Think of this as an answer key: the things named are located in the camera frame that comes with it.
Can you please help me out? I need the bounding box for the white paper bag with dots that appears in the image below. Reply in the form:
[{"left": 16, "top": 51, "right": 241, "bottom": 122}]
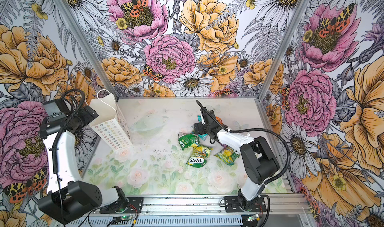
[{"left": 86, "top": 89, "right": 133, "bottom": 152}]

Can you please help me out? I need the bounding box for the aluminium corner post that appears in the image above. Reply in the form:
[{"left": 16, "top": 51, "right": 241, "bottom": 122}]
[
  {"left": 53, "top": 0, "right": 119, "bottom": 100},
  {"left": 256, "top": 0, "right": 310, "bottom": 102}
]

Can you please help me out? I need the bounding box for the right green circuit board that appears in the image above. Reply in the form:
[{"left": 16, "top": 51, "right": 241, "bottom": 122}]
[{"left": 247, "top": 214, "right": 261, "bottom": 222}]

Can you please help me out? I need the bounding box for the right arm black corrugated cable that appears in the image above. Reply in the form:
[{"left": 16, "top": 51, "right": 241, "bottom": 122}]
[{"left": 195, "top": 99, "right": 291, "bottom": 186}]

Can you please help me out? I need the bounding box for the green round-logo snack packet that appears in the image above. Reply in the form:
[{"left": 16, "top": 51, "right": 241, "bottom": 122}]
[{"left": 178, "top": 133, "right": 200, "bottom": 151}]

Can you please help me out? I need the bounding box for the green yellow Fox's candy packet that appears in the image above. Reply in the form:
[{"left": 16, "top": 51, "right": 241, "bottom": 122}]
[{"left": 186, "top": 146, "right": 213, "bottom": 168}]

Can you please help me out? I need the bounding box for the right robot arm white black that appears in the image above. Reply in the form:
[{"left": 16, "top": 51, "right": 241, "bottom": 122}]
[{"left": 194, "top": 106, "right": 281, "bottom": 211}]

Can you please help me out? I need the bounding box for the white vented cable duct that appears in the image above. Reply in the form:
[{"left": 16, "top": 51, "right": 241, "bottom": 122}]
[{"left": 66, "top": 215, "right": 243, "bottom": 227}]

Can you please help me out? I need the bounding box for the teal snack packet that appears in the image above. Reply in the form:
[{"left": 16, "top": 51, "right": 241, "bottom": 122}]
[{"left": 198, "top": 115, "right": 209, "bottom": 141}]

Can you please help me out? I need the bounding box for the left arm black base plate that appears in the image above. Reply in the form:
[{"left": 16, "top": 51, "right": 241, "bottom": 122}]
[{"left": 99, "top": 197, "right": 144, "bottom": 214}]

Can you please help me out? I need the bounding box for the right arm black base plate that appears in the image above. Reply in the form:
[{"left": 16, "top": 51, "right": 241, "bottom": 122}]
[{"left": 224, "top": 196, "right": 267, "bottom": 213}]

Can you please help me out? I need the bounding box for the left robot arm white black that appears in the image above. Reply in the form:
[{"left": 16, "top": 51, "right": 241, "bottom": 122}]
[{"left": 38, "top": 99, "right": 129, "bottom": 225}]

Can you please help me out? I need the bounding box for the left aluminium corner post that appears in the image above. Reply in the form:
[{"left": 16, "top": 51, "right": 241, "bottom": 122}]
[{"left": 53, "top": 0, "right": 119, "bottom": 100}]

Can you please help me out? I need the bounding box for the orange snack packet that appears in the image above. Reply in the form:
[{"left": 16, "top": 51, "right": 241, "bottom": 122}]
[{"left": 216, "top": 117, "right": 223, "bottom": 125}]

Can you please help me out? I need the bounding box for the aluminium mounting rail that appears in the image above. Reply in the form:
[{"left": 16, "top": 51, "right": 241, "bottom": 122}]
[{"left": 55, "top": 193, "right": 311, "bottom": 216}]

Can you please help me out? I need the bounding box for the right aluminium corner post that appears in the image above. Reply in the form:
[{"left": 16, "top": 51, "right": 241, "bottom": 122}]
[{"left": 256, "top": 0, "right": 310, "bottom": 102}]

